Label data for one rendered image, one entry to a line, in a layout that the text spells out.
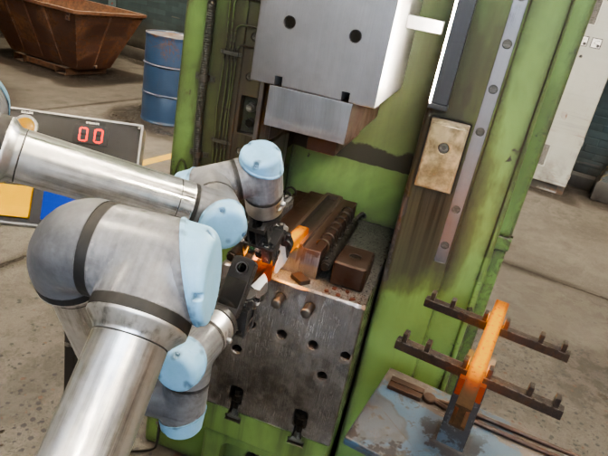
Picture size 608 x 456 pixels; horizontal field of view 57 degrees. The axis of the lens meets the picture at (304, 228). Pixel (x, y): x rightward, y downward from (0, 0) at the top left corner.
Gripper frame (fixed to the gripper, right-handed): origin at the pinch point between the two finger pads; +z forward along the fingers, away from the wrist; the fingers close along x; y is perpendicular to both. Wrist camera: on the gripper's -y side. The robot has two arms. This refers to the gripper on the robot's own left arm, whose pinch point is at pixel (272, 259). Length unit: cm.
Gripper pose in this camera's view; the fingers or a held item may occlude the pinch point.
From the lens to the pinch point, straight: 126.5
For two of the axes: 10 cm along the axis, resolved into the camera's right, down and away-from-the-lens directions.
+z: -0.1, 6.2, 7.8
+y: -3.5, 7.3, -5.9
